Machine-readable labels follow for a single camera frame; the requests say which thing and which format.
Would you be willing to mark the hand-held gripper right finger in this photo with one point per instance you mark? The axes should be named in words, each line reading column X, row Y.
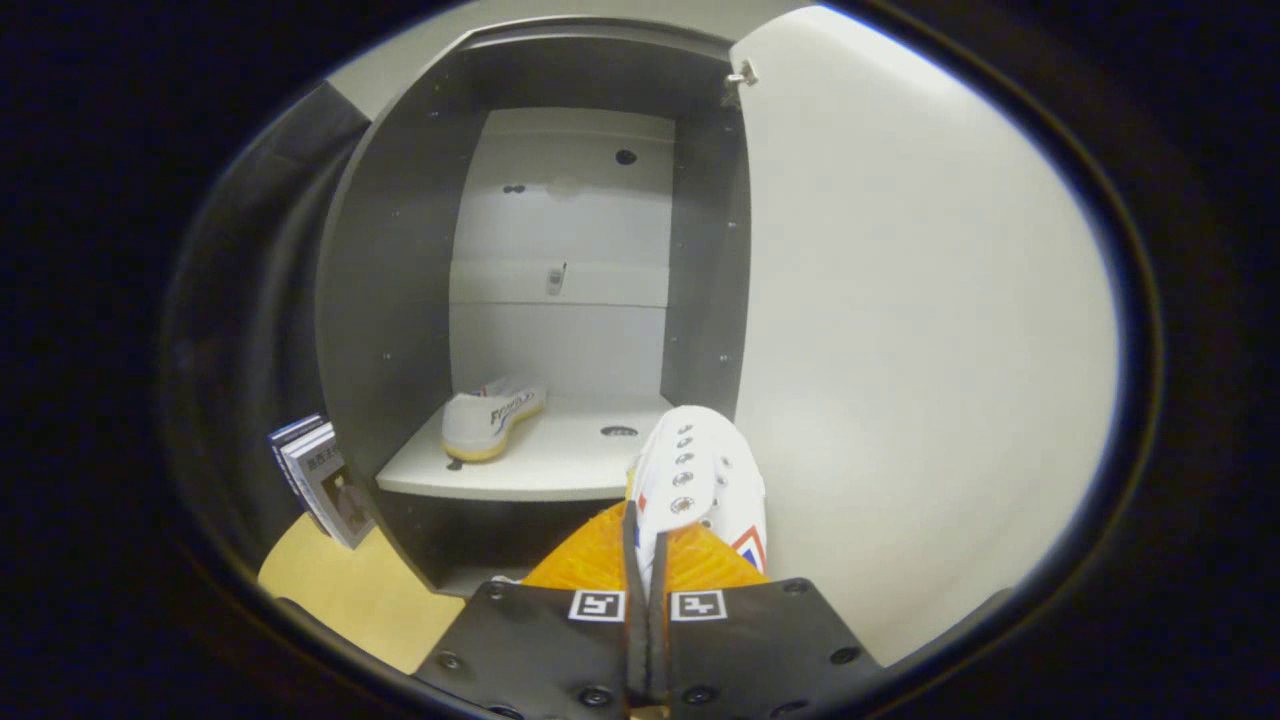
column 760, row 640

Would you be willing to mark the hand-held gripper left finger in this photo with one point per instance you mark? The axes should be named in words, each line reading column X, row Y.
column 540, row 650

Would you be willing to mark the white canvas shoe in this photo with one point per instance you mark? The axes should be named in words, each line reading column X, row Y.
column 480, row 425
column 700, row 470

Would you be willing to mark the white shoe cabinet door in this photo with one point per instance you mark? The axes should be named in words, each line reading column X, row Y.
column 920, row 330

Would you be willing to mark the grey shoe cabinet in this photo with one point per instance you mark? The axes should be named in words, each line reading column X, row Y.
column 395, row 300

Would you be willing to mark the white cabinet shelf board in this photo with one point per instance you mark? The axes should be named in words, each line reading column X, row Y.
column 560, row 460

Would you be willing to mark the metal door hinge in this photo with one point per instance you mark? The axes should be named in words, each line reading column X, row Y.
column 741, row 76

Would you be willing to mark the grey cover book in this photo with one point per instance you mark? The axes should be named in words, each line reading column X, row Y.
column 342, row 497

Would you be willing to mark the blue spine book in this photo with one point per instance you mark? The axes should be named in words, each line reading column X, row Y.
column 288, row 432

